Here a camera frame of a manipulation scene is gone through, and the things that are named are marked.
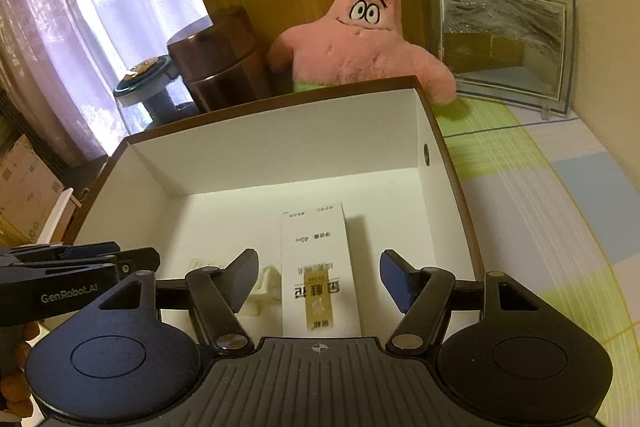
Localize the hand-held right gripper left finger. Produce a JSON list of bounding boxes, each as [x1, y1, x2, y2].
[[97, 248, 261, 356]]

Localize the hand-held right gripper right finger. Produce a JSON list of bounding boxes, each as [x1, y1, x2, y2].
[[379, 248, 546, 354]]

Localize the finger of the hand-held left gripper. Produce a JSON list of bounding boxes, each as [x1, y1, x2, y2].
[[114, 247, 161, 280], [0, 242, 122, 265]]

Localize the white carton with gold label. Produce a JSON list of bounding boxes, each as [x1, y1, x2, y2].
[[278, 203, 364, 339]]

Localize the brown storage box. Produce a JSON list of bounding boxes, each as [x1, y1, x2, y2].
[[65, 75, 486, 343]]

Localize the person's left hand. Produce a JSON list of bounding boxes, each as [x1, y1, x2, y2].
[[0, 321, 41, 415]]

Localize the white board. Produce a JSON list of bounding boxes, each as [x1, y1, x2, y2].
[[47, 188, 86, 244]]

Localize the printed cardboard box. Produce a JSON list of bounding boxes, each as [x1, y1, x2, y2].
[[0, 134, 65, 244]]

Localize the plaid bed sheet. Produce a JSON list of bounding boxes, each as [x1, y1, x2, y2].
[[435, 99, 640, 427]]

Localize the brown cylindrical canister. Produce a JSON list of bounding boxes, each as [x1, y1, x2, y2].
[[166, 6, 273, 114]]

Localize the pink starfish plush toy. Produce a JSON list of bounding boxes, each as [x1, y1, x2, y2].
[[266, 0, 457, 104]]

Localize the pink lace curtain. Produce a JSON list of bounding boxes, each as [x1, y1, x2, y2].
[[0, 0, 211, 158]]

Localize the glass picture frame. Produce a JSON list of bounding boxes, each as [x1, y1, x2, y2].
[[426, 0, 577, 120]]

